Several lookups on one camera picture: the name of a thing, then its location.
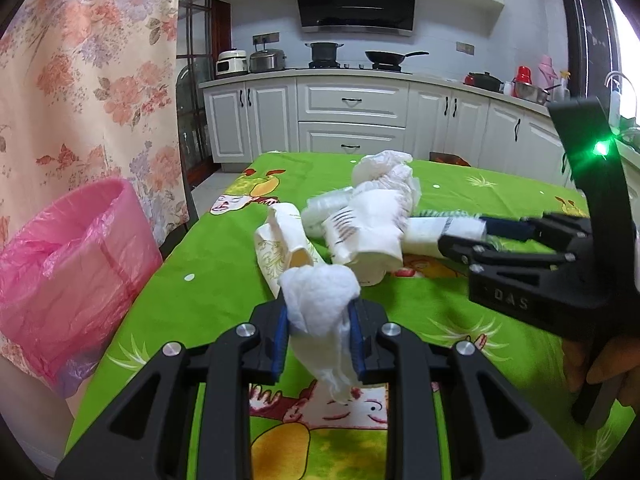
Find white lower kitchen cabinets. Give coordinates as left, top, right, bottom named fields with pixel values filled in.
left=201, top=70, right=570, bottom=185

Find black cooking pot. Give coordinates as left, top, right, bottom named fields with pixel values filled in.
left=307, top=41, right=343, bottom=68

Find pink lined trash bin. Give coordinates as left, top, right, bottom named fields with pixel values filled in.
left=1, top=178, right=163, bottom=398

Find crushed white paper cup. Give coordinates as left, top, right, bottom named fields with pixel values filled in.
left=322, top=190, right=409, bottom=286

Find dark window frame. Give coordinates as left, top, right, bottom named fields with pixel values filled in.
left=563, top=0, right=620, bottom=110

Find brown glass door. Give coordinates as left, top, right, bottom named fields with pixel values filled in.
left=176, top=0, right=231, bottom=188

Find patterned paper cup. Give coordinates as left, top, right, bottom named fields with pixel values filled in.
left=254, top=203, right=326, bottom=297

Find black frying pan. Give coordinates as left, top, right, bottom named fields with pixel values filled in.
left=366, top=51, right=428, bottom=73

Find white tissue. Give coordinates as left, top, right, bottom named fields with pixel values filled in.
left=279, top=264, right=360, bottom=403

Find right hand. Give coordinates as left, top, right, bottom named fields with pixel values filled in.
left=562, top=337, right=640, bottom=413

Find floral curtain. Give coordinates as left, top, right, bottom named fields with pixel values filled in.
left=0, top=0, right=190, bottom=361

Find white plastic bag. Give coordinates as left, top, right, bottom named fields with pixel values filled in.
left=352, top=150, right=422, bottom=212

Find red stool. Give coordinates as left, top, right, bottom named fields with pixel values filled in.
left=430, top=152, right=470, bottom=167

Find pink bottle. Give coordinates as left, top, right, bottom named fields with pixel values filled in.
left=538, top=54, right=559, bottom=89

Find silver pressure cooker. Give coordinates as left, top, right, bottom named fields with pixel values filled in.
left=248, top=49, right=286, bottom=74

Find chrome sink faucet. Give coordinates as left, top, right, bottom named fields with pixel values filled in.
left=604, top=70, right=638, bottom=130

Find white rice cooker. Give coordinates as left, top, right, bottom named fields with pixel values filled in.
left=215, top=49, right=248, bottom=78

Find striped white paper cup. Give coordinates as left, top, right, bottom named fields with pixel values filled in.
left=401, top=216, right=487, bottom=258

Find red black casserole pot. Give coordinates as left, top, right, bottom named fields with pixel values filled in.
left=463, top=72, right=503, bottom=93

